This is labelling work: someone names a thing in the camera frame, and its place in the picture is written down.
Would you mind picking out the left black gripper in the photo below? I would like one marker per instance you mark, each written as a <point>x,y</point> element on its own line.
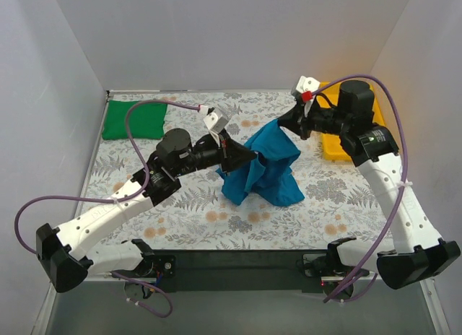
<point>227,155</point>

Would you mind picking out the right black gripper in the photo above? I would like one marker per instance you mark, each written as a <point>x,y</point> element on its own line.
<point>303,119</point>

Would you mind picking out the blue t shirt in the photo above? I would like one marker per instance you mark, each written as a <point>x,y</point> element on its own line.
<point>270,174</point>

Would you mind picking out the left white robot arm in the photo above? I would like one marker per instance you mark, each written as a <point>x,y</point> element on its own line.
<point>69,253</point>

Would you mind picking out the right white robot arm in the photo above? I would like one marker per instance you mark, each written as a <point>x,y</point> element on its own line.
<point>409,249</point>

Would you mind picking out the folded green t shirt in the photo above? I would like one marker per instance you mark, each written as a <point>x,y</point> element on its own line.
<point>146,121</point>

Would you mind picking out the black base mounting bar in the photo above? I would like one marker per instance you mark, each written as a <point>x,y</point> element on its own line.
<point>242,270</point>

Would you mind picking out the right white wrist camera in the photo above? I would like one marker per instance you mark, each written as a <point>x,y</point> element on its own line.
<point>303,92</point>

